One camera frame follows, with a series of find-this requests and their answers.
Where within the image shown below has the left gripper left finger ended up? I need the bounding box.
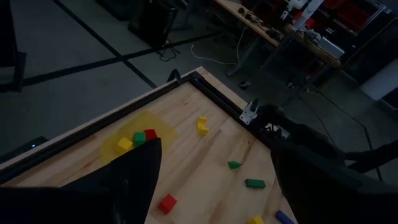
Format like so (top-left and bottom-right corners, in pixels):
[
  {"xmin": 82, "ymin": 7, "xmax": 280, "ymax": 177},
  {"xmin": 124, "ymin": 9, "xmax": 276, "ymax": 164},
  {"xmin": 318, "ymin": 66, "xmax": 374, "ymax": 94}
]
[{"xmin": 0, "ymin": 138, "xmax": 163, "ymax": 224}]

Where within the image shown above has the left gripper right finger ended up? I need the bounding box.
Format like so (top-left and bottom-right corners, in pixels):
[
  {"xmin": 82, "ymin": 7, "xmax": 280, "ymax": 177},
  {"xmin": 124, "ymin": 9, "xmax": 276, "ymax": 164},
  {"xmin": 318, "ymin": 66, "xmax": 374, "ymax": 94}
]
[{"xmin": 269, "ymin": 139, "xmax": 398, "ymax": 224}]

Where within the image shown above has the long blue-purple block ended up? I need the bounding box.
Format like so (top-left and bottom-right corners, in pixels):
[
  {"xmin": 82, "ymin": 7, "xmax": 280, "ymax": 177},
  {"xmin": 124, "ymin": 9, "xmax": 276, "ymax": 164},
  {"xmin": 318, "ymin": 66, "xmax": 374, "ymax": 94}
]
[{"xmin": 274, "ymin": 209, "xmax": 295, "ymax": 224}]

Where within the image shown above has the yellow cube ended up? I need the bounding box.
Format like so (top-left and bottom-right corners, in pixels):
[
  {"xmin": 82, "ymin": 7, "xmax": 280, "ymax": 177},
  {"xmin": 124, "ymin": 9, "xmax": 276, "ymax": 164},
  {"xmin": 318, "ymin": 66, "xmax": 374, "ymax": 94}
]
[
  {"xmin": 246, "ymin": 215, "xmax": 266, "ymax": 224},
  {"xmin": 117, "ymin": 137, "xmax": 134, "ymax": 153}
]

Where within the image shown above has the red cube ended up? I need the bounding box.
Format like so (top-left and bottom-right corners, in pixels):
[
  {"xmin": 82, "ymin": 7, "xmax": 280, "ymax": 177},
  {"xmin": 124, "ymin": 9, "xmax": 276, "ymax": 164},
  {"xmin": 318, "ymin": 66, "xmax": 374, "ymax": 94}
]
[
  {"xmin": 157, "ymin": 193, "xmax": 178, "ymax": 215},
  {"xmin": 144, "ymin": 129, "xmax": 159, "ymax": 141}
]

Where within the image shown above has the long green block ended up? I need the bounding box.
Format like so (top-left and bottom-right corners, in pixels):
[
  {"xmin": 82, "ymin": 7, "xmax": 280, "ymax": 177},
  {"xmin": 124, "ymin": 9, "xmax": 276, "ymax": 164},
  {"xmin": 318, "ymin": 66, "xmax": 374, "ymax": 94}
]
[{"xmin": 244, "ymin": 178, "xmax": 267, "ymax": 190}]

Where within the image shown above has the yellow arch block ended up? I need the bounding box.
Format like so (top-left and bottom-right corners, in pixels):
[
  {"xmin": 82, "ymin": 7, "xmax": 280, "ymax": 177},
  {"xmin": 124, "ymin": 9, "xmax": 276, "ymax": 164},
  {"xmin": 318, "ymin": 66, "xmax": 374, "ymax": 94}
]
[{"xmin": 197, "ymin": 116, "xmax": 210, "ymax": 137}]

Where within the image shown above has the black floor device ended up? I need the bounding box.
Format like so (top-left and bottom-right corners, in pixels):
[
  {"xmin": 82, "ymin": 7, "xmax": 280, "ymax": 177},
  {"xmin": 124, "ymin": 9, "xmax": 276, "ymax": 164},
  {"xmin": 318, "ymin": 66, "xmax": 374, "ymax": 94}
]
[{"xmin": 0, "ymin": 135, "xmax": 50, "ymax": 164}]

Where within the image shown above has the yellow translucent plastic bin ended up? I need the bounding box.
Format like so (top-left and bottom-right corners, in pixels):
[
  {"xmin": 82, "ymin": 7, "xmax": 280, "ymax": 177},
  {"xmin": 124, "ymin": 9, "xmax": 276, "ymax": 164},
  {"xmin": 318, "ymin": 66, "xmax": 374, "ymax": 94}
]
[{"xmin": 100, "ymin": 111, "xmax": 179, "ymax": 165}]

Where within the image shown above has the wooden workbench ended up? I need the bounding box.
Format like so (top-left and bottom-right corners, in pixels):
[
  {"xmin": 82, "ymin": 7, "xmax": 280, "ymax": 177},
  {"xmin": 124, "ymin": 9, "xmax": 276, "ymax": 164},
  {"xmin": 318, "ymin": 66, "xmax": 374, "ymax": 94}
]
[{"xmin": 214, "ymin": 0, "xmax": 343, "ymax": 68}]

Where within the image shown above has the grey metal box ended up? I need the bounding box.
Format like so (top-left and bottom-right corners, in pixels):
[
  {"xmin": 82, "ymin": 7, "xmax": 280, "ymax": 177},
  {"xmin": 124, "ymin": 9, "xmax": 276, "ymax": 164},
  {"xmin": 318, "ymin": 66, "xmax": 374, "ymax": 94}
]
[{"xmin": 317, "ymin": 35, "xmax": 346, "ymax": 60}]

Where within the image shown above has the red storage bin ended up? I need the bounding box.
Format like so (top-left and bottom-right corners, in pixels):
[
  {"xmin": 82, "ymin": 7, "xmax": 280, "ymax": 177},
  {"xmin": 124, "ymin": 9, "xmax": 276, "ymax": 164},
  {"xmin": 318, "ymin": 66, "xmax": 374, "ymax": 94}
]
[{"xmin": 337, "ymin": 2, "xmax": 379, "ymax": 32}]

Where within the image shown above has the black computer tower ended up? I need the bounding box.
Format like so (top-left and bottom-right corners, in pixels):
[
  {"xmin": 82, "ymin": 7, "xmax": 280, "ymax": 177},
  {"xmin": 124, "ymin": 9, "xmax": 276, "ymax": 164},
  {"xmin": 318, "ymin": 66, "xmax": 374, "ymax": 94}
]
[{"xmin": 127, "ymin": 0, "xmax": 180, "ymax": 49}]

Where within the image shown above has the black folding partition screen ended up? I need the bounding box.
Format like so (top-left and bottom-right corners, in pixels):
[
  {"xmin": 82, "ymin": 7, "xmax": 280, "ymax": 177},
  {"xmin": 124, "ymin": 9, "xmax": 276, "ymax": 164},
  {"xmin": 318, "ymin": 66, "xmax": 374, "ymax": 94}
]
[{"xmin": 0, "ymin": 0, "xmax": 27, "ymax": 93}]

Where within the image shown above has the black diagonal frame strut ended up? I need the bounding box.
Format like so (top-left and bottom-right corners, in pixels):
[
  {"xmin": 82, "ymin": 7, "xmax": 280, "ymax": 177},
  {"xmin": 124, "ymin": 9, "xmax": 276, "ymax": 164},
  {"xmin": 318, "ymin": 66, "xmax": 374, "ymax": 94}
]
[{"xmin": 343, "ymin": 139, "xmax": 398, "ymax": 175}]

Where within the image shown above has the white metal bracket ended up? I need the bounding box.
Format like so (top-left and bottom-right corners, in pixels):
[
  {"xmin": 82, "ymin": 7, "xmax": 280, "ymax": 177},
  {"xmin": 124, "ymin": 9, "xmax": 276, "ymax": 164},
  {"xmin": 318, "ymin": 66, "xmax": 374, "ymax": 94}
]
[{"xmin": 238, "ymin": 100, "xmax": 259, "ymax": 126}]

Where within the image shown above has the black frame clamp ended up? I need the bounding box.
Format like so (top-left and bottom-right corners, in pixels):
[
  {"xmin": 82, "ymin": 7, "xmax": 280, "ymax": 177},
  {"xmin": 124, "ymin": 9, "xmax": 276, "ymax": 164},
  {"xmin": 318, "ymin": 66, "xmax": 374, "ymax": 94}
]
[{"xmin": 167, "ymin": 68, "xmax": 182, "ymax": 84}]

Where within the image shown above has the black aluminium table frame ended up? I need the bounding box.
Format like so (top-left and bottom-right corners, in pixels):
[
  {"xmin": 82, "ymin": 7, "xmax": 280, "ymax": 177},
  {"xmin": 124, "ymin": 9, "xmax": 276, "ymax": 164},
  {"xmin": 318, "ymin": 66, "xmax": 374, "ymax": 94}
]
[{"xmin": 0, "ymin": 70, "xmax": 280, "ymax": 187}]

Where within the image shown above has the black floor cable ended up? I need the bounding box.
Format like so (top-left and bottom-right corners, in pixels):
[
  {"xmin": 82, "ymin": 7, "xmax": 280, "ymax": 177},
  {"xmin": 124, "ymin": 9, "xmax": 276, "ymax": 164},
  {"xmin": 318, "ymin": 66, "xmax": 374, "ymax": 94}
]
[{"xmin": 157, "ymin": 39, "xmax": 181, "ymax": 62}]

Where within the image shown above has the white floor cable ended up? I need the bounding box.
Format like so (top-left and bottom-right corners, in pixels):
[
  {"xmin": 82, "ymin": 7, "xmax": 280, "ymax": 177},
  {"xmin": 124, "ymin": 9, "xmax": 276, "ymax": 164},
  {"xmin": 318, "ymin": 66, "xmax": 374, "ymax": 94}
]
[{"xmin": 189, "ymin": 26, "xmax": 246, "ymax": 67}]

